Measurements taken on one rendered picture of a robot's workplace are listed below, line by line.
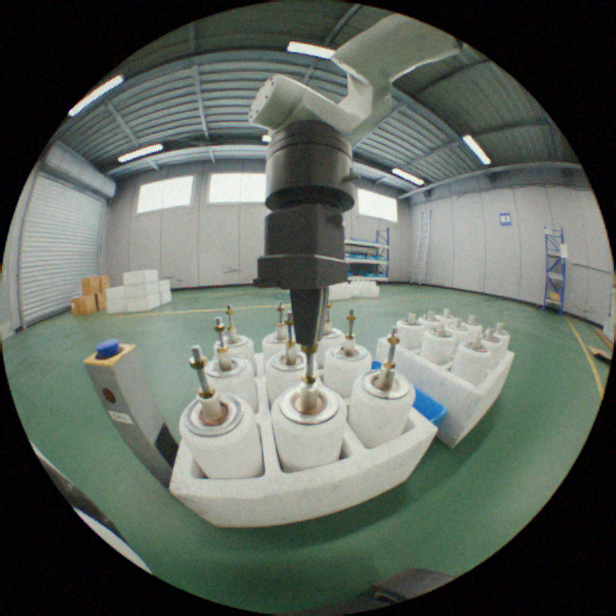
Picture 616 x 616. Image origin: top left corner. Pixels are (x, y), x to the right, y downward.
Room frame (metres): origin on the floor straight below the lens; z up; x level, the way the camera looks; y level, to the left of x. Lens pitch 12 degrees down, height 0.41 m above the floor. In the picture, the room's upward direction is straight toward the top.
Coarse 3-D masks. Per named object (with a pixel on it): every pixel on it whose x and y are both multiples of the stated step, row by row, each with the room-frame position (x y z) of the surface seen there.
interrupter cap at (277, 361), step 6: (276, 354) 0.31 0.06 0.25; (282, 354) 0.31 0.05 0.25; (300, 354) 0.31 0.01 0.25; (270, 360) 0.28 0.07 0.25; (276, 360) 0.28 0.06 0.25; (282, 360) 0.29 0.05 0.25; (300, 360) 0.29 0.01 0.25; (276, 366) 0.26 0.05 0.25; (282, 366) 0.26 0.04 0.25; (288, 366) 0.26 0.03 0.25; (294, 366) 0.26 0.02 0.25; (300, 366) 0.26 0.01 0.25
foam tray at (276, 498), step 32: (256, 384) 0.31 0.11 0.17; (320, 384) 0.31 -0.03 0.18; (256, 416) 0.22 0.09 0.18; (416, 416) 0.19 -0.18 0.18; (352, 448) 0.15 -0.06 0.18; (384, 448) 0.14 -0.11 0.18; (416, 448) 0.14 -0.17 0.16; (192, 480) 0.08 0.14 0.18; (224, 480) 0.09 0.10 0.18; (256, 480) 0.10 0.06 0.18; (288, 480) 0.11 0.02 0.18; (320, 480) 0.11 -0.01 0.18; (352, 480) 0.11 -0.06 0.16; (384, 480) 0.13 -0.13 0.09; (224, 512) 0.06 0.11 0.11; (256, 512) 0.08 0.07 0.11; (288, 512) 0.09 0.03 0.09; (320, 512) 0.10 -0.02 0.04
